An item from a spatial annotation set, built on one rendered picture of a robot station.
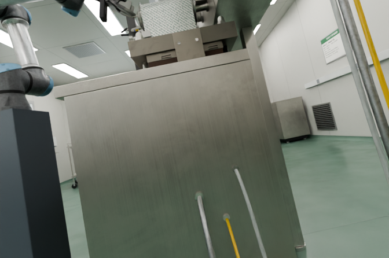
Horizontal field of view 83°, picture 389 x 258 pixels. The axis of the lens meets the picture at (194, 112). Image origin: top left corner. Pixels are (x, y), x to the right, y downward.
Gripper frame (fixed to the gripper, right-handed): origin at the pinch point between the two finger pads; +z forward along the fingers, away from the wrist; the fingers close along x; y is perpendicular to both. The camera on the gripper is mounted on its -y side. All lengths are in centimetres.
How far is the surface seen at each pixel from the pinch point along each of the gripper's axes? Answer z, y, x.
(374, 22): 190, 194, 165
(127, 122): 32, -43, -31
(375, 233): 153, -37, 9
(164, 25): 17.7, 1.1, -5.0
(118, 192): 40, -64, -31
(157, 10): 11.2, 5.8, -5.0
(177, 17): 20.9, 7.5, -5.0
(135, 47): 19.3, -18.4, -24.7
